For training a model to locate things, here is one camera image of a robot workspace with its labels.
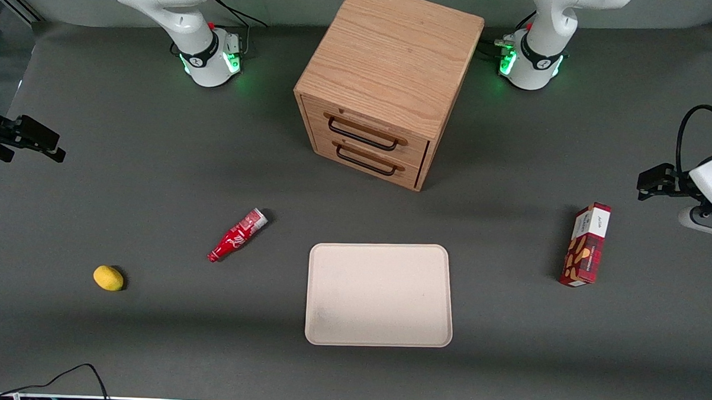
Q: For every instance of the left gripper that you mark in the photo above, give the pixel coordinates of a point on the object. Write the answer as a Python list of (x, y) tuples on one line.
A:
[(671, 182)]

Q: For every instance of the red cookie box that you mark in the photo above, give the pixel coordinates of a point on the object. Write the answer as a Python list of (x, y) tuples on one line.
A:
[(585, 246)]

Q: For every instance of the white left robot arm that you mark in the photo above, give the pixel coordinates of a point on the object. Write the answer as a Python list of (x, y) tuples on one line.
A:
[(546, 17)]

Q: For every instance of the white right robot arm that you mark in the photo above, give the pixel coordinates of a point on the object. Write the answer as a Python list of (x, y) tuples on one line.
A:
[(185, 16)]

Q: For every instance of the beige plastic tray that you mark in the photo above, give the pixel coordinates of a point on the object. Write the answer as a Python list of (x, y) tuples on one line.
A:
[(379, 295)]

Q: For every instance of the yellow lemon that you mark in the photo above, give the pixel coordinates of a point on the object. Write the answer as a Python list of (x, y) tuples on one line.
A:
[(108, 278)]

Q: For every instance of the red soda bottle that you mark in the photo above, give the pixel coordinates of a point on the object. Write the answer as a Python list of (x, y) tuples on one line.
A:
[(236, 236)]

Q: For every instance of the wooden drawer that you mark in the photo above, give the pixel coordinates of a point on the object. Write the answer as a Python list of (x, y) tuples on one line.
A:
[(417, 149), (325, 145)]

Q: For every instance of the wooden drawer cabinet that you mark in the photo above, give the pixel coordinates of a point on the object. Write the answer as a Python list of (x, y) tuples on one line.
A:
[(391, 53)]

